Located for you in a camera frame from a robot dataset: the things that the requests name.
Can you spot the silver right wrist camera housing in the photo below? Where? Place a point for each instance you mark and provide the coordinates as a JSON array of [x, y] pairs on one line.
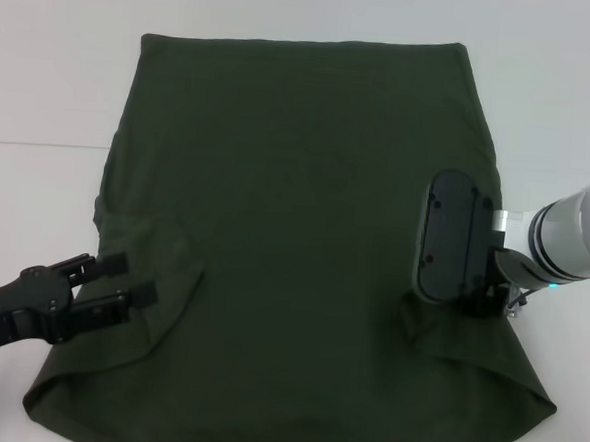
[[452, 235]]

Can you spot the dark green shirt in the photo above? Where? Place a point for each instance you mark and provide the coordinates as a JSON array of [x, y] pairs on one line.
[[276, 205]]

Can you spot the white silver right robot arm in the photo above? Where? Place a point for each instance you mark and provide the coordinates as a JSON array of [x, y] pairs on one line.
[[564, 237]]

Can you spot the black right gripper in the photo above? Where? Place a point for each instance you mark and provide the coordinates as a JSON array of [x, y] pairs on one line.
[[485, 298]]

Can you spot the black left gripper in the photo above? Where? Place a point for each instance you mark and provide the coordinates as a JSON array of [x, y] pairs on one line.
[[24, 304]]

